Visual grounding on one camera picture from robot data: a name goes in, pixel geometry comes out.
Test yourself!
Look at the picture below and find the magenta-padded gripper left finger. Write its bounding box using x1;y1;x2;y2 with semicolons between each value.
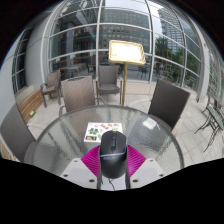
60;143;103;190

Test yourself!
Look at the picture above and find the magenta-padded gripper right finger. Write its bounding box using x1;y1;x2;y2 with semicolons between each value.
125;143;166;189

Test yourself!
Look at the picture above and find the black computer mouse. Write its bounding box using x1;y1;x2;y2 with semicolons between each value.
98;129;129;180

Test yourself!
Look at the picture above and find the white sheet with food pictures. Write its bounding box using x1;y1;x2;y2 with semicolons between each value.
83;122;123;144

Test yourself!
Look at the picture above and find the grey wicker chair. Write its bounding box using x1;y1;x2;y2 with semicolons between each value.
39;69;63;108
147;78;192;133
0;103;38;164
58;75;101;116
95;64;124;104

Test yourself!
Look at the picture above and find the wooden slat bench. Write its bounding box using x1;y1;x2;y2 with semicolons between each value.
16;88;45;125

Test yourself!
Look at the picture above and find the dark metal chairs group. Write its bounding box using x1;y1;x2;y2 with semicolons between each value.
194;94;224;153

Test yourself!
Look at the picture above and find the wooden menu stand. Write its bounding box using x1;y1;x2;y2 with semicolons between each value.
108;39;147;107

